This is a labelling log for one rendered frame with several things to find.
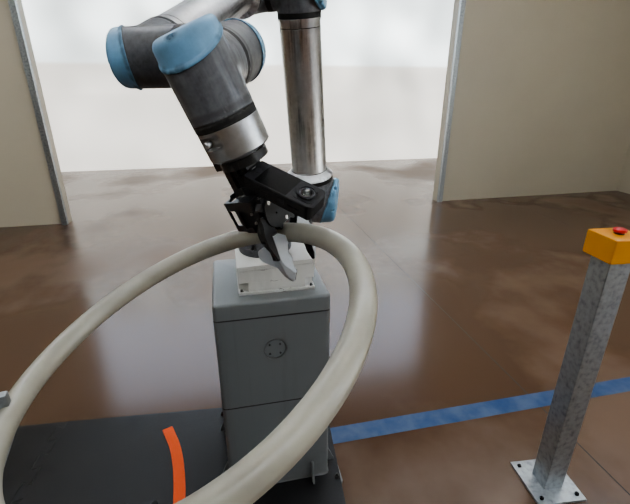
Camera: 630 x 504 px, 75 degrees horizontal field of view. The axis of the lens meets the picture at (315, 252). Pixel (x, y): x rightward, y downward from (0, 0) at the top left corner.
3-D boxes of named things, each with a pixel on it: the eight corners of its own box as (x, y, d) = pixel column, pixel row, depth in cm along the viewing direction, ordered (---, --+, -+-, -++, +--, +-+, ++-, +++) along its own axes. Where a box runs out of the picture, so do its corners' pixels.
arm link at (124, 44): (226, -42, 107) (83, 26, 58) (272, -46, 106) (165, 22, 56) (235, 8, 115) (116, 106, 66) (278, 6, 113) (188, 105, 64)
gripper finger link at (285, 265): (274, 277, 69) (259, 226, 66) (300, 280, 65) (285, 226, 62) (261, 286, 67) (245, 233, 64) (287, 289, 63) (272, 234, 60)
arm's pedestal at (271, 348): (218, 414, 203) (200, 256, 171) (316, 399, 212) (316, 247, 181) (218, 508, 157) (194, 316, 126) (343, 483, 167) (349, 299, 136)
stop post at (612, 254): (586, 501, 160) (678, 241, 120) (539, 507, 158) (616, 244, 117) (552, 458, 179) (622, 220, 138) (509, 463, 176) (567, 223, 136)
